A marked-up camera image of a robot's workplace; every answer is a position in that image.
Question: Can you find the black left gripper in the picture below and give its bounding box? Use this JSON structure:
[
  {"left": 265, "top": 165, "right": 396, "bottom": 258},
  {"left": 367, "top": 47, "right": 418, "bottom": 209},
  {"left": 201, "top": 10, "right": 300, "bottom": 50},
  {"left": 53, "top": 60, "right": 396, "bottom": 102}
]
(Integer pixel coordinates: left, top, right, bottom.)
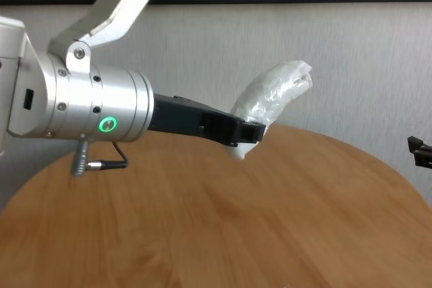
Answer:
[{"left": 147, "top": 93, "right": 268, "bottom": 149}]

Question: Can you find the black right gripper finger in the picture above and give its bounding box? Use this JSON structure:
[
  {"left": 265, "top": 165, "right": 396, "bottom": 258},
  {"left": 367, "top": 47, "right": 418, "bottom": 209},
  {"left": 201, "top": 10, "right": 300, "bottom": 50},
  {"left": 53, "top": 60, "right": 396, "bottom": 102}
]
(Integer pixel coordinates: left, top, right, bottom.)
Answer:
[{"left": 407, "top": 135, "right": 432, "bottom": 167}]

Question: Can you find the white sandbag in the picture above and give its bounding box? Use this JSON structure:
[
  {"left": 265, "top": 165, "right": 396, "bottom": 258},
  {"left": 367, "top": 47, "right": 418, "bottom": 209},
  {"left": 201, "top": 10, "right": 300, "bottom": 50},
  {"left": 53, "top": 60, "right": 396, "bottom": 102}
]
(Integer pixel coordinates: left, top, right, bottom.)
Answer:
[{"left": 225, "top": 59, "right": 313, "bottom": 161}]

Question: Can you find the thin black wall rail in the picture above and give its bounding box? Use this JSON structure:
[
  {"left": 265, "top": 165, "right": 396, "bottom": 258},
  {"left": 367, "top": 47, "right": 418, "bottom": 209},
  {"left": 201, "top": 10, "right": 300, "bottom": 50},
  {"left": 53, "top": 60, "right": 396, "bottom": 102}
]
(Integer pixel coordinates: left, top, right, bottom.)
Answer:
[{"left": 0, "top": 0, "right": 432, "bottom": 6}]

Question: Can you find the left arm cable with plug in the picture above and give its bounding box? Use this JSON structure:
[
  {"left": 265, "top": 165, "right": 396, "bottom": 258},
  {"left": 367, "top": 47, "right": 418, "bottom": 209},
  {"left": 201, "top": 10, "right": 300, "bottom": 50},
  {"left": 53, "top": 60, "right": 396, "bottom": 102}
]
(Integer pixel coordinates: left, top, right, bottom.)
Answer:
[{"left": 70, "top": 132, "right": 130, "bottom": 178}]

